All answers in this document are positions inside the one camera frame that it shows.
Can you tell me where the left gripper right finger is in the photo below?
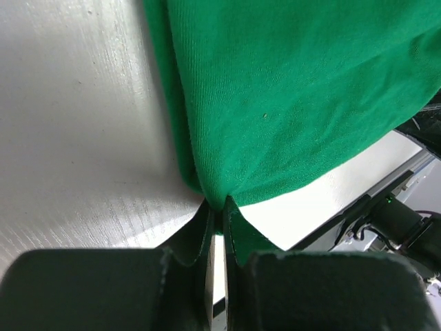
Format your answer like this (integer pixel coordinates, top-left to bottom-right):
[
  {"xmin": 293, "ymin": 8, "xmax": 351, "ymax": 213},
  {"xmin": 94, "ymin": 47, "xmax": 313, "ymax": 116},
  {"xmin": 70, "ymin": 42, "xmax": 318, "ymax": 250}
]
[{"xmin": 222, "ymin": 198, "xmax": 440, "ymax": 330}]

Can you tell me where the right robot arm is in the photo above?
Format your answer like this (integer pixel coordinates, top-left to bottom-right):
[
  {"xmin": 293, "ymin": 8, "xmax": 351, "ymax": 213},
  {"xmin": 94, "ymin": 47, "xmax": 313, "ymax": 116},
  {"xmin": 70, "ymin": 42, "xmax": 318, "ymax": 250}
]
[{"xmin": 301, "ymin": 96, "xmax": 440, "ymax": 300}]

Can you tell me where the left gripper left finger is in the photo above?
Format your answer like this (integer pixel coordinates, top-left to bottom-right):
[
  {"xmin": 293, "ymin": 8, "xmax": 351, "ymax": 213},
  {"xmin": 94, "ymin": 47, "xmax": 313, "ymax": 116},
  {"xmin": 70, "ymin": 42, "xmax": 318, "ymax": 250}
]
[{"xmin": 1, "ymin": 202, "xmax": 214, "ymax": 330}]

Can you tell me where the green t shirt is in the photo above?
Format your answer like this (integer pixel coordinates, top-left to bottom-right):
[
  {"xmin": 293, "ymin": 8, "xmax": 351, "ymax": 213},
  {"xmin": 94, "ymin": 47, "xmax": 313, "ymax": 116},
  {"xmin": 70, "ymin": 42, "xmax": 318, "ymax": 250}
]
[{"xmin": 144, "ymin": 1, "xmax": 440, "ymax": 210}]

